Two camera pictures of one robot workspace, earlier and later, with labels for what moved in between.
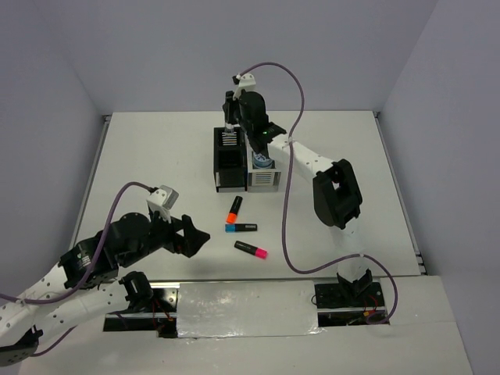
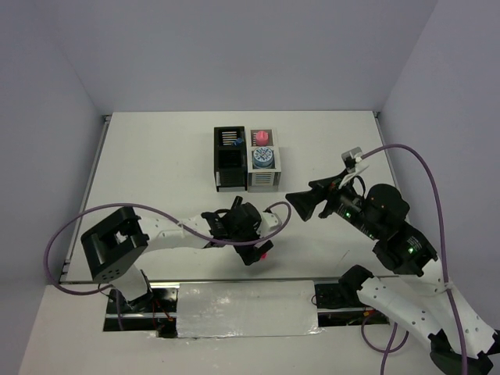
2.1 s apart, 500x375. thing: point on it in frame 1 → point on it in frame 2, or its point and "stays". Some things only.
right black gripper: x=228 y=106 → x=304 y=201
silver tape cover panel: x=251 y=308 stays
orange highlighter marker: x=231 y=216 stays
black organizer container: x=230 y=158 stays
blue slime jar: x=262 y=161 stays
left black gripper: x=189 y=244 → x=249 y=254
